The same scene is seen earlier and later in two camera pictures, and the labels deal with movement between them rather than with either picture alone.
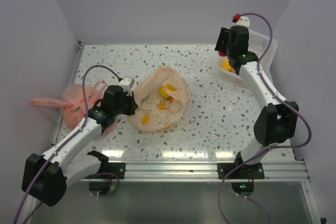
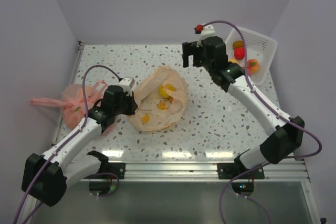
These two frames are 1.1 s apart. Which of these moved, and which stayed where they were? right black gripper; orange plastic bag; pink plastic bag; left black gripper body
Moved: right black gripper
Stayed: left black gripper body; orange plastic bag; pink plastic bag
